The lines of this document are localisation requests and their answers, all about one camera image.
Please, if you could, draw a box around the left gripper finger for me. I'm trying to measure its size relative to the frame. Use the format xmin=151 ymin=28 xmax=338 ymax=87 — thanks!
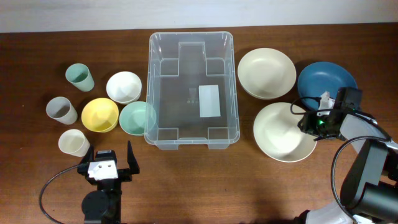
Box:
xmin=127 ymin=141 xmax=139 ymax=170
xmin=80 ymin=145 xmax=94 ymax=165

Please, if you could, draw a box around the blue wide bowl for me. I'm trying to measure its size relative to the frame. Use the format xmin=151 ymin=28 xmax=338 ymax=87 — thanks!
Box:
xmin=297 ymin=62 xmax=358 ymax=99

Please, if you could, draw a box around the cream wide bowl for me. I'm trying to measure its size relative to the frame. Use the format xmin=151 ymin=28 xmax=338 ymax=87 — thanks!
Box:
xmin=238 ymin=48 xmax=297 ymax=100
xmin=253 ymin=102 xmax=317 ymax=163

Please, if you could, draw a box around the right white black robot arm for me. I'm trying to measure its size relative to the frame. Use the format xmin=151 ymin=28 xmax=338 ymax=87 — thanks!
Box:
xmin=294 ymin=87 xmax=397 ymax=224

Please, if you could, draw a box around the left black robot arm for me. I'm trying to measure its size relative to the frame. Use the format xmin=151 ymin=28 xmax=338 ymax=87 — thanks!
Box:
xmin=78 ymin=141 xmax=140 ymax=223

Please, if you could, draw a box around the cream plastic cup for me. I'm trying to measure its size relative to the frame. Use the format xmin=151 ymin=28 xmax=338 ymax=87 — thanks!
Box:
xmin=58 ymin=129 xmax=90 ymax=157

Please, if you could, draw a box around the yellow small bowl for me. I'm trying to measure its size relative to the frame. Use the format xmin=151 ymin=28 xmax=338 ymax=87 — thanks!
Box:
xmin=81 ymin=98 xmax=119 ymax=133

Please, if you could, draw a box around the green small bowl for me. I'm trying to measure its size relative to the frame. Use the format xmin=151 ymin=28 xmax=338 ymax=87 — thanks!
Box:
xmin=119 ymin=101 xmax=147 ymax=136

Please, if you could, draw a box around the grey plastic cup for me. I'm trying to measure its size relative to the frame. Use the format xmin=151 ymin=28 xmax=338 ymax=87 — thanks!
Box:
xmin=46 ymin=96 xmax=78 ymax=125

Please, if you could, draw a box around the white small bowl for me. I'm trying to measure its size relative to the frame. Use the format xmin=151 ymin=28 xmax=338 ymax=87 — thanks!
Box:
xmin=106 ymin=72 xmax=142 ymax=105

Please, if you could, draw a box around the green plastic cup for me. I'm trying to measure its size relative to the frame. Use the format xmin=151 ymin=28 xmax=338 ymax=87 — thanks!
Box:
xmin=65 ymin=63 xmax=95 ymax=92

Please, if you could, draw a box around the clear plastic storage bin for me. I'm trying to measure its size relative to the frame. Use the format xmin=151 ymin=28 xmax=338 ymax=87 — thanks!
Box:
xmin=144 ymin=31 xmax=240 ymax=150

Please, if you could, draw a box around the white label in bin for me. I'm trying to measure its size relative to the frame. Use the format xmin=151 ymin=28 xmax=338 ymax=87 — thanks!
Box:
xmin=198 ymin=85 xmax=221 ymax=118

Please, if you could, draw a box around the left black cable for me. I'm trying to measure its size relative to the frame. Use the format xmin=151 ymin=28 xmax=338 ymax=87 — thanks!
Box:
xmin=39 ymin=164 xmax=82 ymax=224

